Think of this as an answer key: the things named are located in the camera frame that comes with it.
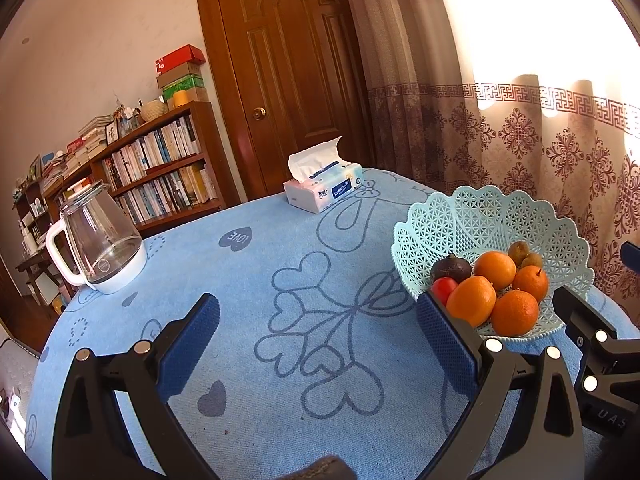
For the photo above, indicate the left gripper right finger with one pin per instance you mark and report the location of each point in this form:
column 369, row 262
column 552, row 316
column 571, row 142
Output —
column 522, row 419

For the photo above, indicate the longan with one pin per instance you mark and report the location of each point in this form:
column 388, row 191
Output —
column 518, row 251
column 532, row 259

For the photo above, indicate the wooden bookshelf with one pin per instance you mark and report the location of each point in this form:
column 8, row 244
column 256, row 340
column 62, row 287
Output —
column 167, row 172

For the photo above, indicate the blue patterned tablecloth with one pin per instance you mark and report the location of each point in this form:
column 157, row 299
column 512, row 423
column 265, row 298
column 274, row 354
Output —
column 318, row 350

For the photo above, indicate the stacked coloured boxes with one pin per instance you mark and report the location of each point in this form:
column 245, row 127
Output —
column 179, row 76

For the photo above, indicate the tissue pack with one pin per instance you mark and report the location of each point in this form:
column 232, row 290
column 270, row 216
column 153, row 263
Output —
column 320, row 177

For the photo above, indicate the mandarin orange with stem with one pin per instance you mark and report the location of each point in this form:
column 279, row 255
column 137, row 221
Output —
column 534, row 280

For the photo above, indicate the brown wooden door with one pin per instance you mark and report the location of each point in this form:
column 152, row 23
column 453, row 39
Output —
column 300, row 61

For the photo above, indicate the large dark water chestnut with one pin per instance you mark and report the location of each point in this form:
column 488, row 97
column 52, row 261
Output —
column 456, row 268

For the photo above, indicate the brass door knob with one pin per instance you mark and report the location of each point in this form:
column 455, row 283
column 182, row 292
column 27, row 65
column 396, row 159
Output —
column 259, row 113

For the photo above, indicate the wooden side desk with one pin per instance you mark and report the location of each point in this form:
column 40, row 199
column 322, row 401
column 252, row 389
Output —
column 45, row 282

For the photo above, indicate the smooth orange kumquat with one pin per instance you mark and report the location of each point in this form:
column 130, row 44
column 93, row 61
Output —
column 472, row 300

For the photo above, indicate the grey cushioned chair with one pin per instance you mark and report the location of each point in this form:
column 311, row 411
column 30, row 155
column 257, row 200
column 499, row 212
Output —
column 18, row 368

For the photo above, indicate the red cherry tomato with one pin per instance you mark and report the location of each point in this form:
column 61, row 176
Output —
column 442, row 288

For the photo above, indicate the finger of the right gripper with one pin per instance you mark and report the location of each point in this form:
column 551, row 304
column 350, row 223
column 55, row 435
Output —
column 630, row 256
column 581, row 321

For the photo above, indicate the glass electric kettle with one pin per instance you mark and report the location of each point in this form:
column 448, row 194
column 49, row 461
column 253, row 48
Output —
column 94, row 243

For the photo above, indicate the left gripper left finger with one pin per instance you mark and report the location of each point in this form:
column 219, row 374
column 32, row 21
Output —
column 91, row 440

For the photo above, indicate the patterned beige curtain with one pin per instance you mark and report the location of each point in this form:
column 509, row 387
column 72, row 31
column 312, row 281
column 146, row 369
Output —
column 540, row 96

